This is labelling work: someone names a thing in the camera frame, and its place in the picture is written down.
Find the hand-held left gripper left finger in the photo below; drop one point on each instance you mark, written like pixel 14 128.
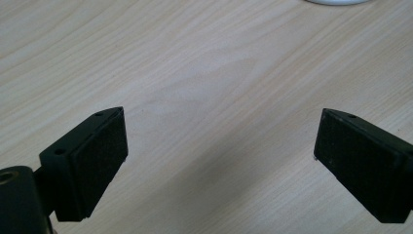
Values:
pixel 87 162

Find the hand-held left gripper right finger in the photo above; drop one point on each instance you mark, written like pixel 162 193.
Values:
pixel 360 162

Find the white round plate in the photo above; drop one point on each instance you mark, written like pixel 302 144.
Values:
pixel 337 1

